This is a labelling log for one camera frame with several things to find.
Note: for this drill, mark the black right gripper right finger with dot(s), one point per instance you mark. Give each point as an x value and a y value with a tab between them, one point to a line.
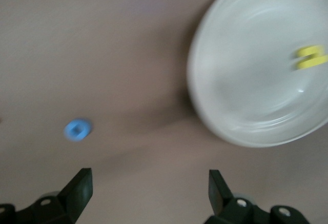
230	208

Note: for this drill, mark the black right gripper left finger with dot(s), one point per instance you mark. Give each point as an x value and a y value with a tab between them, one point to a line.
69	201

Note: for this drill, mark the blue foam letter o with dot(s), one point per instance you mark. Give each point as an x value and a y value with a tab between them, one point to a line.
77	129

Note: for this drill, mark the yellow foam letter h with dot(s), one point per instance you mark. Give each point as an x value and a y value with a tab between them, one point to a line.
311	57

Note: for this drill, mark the beige brown plate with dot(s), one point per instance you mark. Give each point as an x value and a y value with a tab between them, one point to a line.
251	80

